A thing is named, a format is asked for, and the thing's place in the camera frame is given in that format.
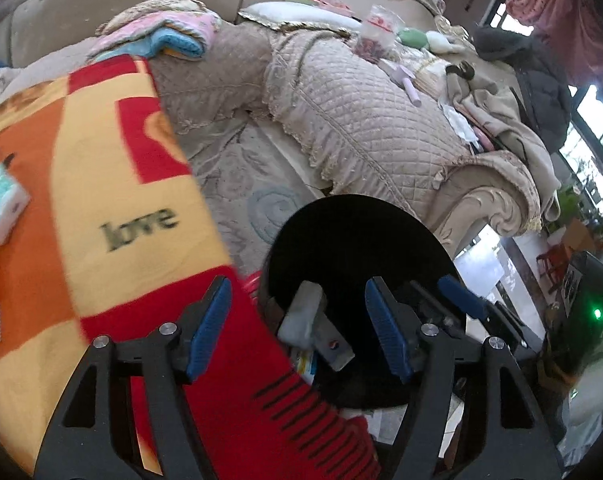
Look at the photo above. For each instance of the dark padded jacket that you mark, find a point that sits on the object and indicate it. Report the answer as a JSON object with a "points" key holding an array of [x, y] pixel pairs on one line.
{"points": [[531, 75]]}

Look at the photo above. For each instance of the grey wrapper with round logo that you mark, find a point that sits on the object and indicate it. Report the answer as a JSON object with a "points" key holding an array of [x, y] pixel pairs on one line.
{"points": [[334, 345]]}

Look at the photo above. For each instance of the quilted beige sofa cover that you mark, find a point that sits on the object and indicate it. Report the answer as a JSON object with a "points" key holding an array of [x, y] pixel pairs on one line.
{"points": [[361, 120]]}

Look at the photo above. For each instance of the red stool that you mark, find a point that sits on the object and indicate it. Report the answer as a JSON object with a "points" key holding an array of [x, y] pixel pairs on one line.
{"points": [[554, 270]]}

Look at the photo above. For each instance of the orange red printed blanket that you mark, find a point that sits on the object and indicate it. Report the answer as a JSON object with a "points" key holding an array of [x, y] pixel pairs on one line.
{"points": [[106, 160]]}

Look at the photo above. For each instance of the beige coat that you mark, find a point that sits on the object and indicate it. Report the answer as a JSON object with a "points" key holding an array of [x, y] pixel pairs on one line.
{"points": [[516, 125]]}

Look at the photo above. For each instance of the pink hanging cloth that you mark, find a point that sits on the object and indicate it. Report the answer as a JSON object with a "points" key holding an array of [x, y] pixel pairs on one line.
{"points": [[556, 5]]}

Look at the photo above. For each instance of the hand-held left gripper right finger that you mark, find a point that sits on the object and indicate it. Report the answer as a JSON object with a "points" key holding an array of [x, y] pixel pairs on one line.
{"points": [[386, 325]]}

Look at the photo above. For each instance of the blue towel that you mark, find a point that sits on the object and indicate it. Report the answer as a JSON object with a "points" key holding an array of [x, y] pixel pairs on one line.
{"points": [[179, 42]]}

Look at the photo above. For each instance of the green white plush toy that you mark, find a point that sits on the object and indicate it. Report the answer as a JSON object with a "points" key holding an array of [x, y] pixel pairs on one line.
{"points": [[421, 37]]}

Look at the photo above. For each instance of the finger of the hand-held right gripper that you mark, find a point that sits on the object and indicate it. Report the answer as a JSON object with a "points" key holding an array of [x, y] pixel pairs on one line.
{"points": [[429, 302], [459, 295]]}

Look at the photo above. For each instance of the clear red printed plastic bag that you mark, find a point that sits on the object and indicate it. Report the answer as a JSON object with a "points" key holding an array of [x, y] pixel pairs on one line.
{"points": [[379, 30]]}

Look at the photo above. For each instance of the teal white tissue packet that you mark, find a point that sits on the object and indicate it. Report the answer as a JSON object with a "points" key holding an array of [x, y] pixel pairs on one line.
{"points": [[1, 200]]}

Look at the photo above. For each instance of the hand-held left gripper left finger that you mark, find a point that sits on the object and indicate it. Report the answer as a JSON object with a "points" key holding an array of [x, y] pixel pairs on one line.
{"points": [[209, 320]]}

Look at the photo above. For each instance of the folded pink blanket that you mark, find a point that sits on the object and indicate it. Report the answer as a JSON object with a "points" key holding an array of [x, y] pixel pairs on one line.
{"points": [[146, 22]]}

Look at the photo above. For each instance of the white pillow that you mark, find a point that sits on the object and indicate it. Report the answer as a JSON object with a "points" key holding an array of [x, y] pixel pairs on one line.
{"points": [[291, 12]]}

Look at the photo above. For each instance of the purple lint roller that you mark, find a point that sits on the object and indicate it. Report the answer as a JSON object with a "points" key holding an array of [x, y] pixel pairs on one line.
{"points": [[406, 82]]}

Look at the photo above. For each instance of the patterned beige rug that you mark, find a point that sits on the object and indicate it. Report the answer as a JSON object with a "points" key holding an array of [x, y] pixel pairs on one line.
{"points": [[241, 180]]}

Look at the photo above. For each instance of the black trash bin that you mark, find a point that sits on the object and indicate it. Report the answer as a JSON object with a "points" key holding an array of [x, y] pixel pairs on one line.
{"points": [[351, 240]]}

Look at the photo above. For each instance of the black device with green light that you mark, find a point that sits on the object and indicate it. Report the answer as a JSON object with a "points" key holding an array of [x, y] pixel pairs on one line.
{"points": [[591, 290]]}

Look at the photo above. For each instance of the blue yellow printed packet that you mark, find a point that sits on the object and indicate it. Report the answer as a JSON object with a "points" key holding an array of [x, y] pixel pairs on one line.
{"points": [[304, 362]]}

